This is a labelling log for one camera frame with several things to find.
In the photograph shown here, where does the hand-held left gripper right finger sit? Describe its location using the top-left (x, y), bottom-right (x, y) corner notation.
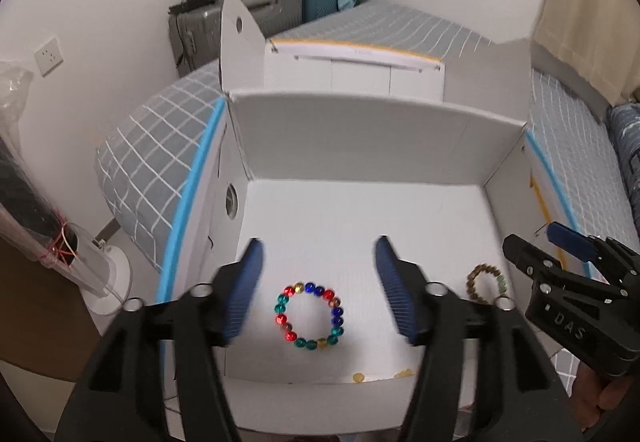
top-left (374, 235), bottom-right (587, 442)

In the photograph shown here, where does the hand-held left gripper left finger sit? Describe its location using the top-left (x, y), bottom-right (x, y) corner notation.
top-left (54, 236), bottom-right (266, 442)

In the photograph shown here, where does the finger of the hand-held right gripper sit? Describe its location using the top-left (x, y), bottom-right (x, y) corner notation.
top-left (502, 233), bottom-right (565, 284)
top-left (546, 221), bottom-right (640, 295)

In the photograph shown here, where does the colourful glass bead bracelet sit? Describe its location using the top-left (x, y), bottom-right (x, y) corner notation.
top-left (273, 280), bottom-right (346, 351)

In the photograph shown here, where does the large cardboard box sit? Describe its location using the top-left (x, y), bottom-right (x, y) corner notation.
top-left (155, 0), bottom-right (583, 441)

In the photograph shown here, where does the person's right hand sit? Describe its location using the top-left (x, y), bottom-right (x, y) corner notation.
top-left (571, 362), bottom-right (637, 439)

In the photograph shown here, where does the blue striped pillow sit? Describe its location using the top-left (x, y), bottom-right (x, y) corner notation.
top-left (607, 102), bottom-right (640, 225)

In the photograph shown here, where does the white round stand base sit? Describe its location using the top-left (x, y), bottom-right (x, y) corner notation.
top-left (70, 222), bottom-right (134, 319)

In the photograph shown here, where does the grey checked bed sheet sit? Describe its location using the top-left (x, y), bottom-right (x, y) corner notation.
top-left (95, 2), bottom-right (634, 388)

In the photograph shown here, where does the brown wooden furniture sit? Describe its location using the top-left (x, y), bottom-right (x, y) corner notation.
top-left (0, 237), bottom-right (107, 384)

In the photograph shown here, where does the black plastic-wrapped appliance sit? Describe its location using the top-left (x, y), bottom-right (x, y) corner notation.
top-left (0, 137), bottom-right (81, 274)

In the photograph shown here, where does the dark grey suitcase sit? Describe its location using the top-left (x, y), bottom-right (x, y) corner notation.
top-left (167, 3), bottom-right (224, 79)

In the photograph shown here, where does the grey ribbed suitcase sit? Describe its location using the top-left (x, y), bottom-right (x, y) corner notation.
top-left (235, 0), bottom-right (304, 38)

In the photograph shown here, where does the clear plastic bag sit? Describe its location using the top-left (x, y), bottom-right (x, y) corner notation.
top-left (0, 61), bottom-right (37, 158)

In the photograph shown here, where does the brown wooden bead bracelet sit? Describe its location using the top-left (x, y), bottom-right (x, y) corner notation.
top-left (466, 263), bottom-right (510, 306)

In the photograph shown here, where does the white wall socket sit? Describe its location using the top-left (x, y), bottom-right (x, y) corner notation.
top-left (33, 37), bottom-right (64, 77)

